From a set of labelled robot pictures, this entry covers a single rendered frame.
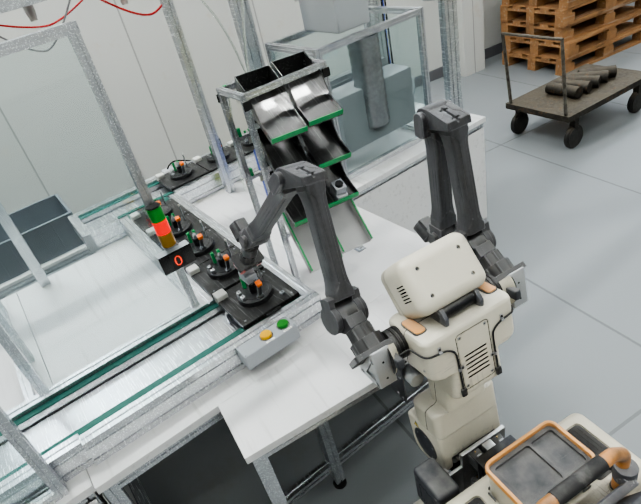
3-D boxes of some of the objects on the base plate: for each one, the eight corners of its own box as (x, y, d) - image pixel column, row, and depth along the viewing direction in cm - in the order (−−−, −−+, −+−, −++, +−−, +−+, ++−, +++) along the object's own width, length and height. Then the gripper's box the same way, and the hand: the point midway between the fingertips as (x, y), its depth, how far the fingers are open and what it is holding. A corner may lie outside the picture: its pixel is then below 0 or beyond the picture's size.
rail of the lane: (325, 314, 198) (319, 292, 192) (97, 465, 163) (80, 443, 156) (316, 308, 202) (310, 285, 196) (92, 453, 167) (76, 432, 161)
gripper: (241, 266, 175) (237, 283, 189) (267, 251, 179) (261, 269, 193) (230, 249, 176) (227, 267, 190) (256, 236, 181) (251, 254, 194)
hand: (244, 267), depth 191 cm, fingers closed on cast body, 4 cm apart
